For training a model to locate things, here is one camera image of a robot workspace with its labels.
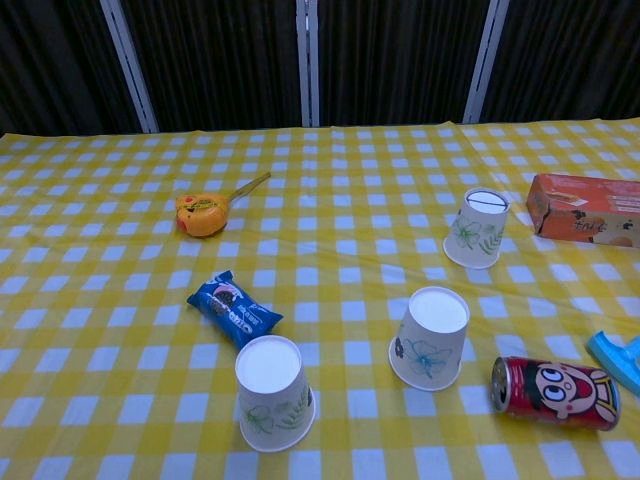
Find paper cup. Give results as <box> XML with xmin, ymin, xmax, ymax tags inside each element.
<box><xmin>443</xmin><ymin>187</ymin><xmax>512</xmax><ymax>270</ymax></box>

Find white cup green flower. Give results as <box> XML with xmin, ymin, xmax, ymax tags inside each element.
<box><xmin>234</xmin><ymin>335</ymin><xmax>317</xmax><ymax>454</ymax></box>

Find blue Oreo cookie pack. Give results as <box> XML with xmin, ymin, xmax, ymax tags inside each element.
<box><xmin>186</xmin><ymin>270</ymin><xmax>285</xmax><ymax>351</ymax></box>

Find orange yellow tape measure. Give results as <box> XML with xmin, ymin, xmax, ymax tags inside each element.
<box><xmin>174</xmin><ymin>172</ymin><xmax>272</xmax><ymax>238</ymax></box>

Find white cup blue flower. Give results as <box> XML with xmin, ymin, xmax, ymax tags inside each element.
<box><xmin>388</xmin><ymin>285</ymin><xmax>471</xmax><ymax>392</ymax></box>

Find dark pleated curtain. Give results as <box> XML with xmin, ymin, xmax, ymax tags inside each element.
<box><xmin>0</xmin><ymin>0</ymin><xmax>640</xmax><ymax>136</ymax></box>

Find orange cardboard box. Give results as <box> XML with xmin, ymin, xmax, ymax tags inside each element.
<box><xmin>525</xmin><ymin>173</ymin><xmax>640</xmax><ymax>250</ymax></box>

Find red cartoon drink can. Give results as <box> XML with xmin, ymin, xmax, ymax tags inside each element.
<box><xmin>490</xmin><ymin>355</ymin><xmax>622</xmax><ymax>432</ymax></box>

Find light blue plastic object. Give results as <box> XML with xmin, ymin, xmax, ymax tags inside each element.
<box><xmin>585</xmin><ymin>330</ymin><xmax>640</xmax><ymax>399</ymax></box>

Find white metal post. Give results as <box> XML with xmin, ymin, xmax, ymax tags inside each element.
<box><xmin>295</xmin><ymin>0</ymin><xmax>321</xmax><ymax>128</ymax></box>
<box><xmin>462</xmin><ymin>0</ymin><xmax>511</xmax><ymax>125</ymax></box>
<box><xmin>99</xmin><ymin>0</ymin><xmax>160</xmax><ymax>134</ymax></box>

